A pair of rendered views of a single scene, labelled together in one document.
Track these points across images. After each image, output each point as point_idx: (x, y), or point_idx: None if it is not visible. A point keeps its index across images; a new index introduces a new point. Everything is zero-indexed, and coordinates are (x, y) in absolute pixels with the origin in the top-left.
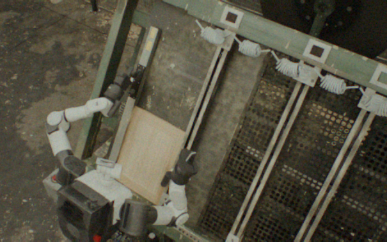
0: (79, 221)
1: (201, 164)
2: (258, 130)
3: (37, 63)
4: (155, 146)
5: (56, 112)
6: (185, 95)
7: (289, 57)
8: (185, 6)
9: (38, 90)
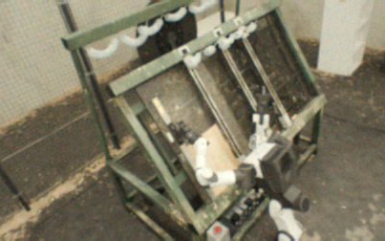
0: (289, 160)
1: (230, 128)
2: (144, 167)
3: None
4: (212, 149)
5: (203, 169)
6: (195, 112)
7: (84, 143)
8: (162, 68)
9: None
